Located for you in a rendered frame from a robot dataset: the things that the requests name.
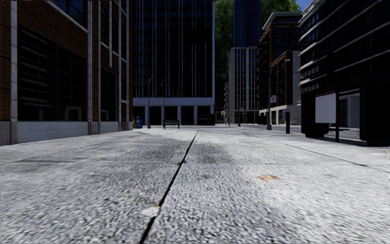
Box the dark bin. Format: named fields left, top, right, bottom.
left=198, top=113, right=216, bottom=126

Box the grey street lamp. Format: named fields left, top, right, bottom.
left=147, top=75, right=155, bottom=129
left=266, top=58, right=291, bottom=131

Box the pale concrete building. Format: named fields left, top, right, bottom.
left=228, top=46, right=261, bottom=125

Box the brown brick building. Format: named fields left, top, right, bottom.
left=257, top=12, right=303, bottom=126

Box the blue glass tower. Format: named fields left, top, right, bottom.
left=234, top=0, right=262, bottom=48

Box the red brick building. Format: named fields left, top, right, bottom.
left=0, top=0, right=135, bottom=146

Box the dark glass building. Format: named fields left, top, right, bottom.
left=298, top=0, right=390, bottom=129

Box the black bus shelter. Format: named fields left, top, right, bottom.
left=301, top=79, right=390, bottom=147

